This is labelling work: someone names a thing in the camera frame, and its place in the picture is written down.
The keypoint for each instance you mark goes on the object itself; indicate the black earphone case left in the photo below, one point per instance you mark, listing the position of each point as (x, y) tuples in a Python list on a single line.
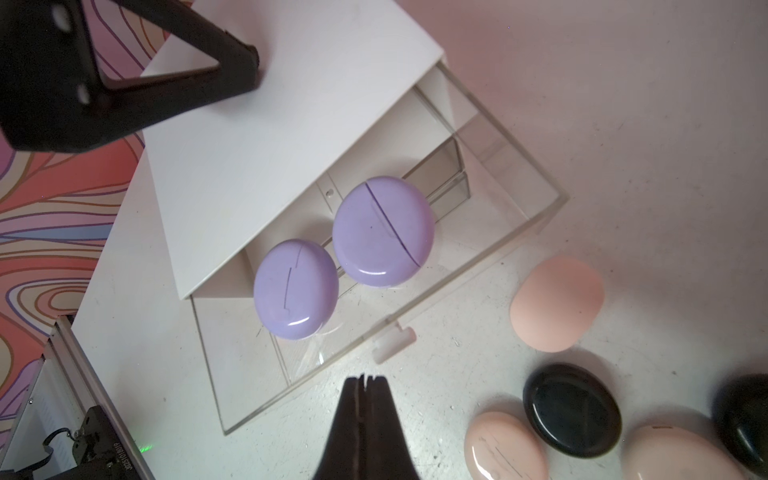
[(572, 411)]

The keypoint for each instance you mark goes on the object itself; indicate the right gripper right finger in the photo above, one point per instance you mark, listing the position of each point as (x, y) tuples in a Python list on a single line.
[(385, 453)]

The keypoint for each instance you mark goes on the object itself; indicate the pink earphone case middle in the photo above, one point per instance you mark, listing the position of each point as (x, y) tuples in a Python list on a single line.
[(667, 452)]

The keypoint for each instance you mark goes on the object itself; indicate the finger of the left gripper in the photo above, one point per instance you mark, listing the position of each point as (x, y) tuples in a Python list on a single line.
[(77, 75)]

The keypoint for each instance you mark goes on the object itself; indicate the pink earphone case top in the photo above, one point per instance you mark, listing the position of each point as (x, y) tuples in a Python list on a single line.
[(557, 304)]

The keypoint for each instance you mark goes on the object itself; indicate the pink earphone case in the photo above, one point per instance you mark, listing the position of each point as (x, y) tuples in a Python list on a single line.
[(667, 452), (557, 304), (498, 446)]

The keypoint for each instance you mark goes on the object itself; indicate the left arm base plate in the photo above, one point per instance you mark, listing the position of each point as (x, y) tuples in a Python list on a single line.
[(97, 451)]

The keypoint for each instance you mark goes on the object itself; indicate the pink earphone case bottom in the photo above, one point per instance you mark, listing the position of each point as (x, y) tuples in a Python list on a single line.
[(498, 446)]

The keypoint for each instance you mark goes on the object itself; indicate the white drawer cabinet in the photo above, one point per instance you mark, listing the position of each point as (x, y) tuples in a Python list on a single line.
[(329, 70)]

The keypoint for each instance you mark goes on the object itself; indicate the clear top drawer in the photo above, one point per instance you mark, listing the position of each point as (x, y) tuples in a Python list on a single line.
[(486, 192)]

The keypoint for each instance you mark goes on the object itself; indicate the purple earphone case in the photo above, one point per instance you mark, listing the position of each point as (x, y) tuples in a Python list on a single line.
[(383, 232), (296, 289)]

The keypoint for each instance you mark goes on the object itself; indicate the black earphone case right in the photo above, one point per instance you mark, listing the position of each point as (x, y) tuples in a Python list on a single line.
[(739, 414)]

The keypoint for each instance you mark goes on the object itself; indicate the black earphone case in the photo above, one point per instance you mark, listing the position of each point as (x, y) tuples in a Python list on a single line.
[(572, 411), (739, 414)]

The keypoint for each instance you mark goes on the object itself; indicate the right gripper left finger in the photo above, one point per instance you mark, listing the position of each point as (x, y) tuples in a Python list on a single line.
[(341, 458)]

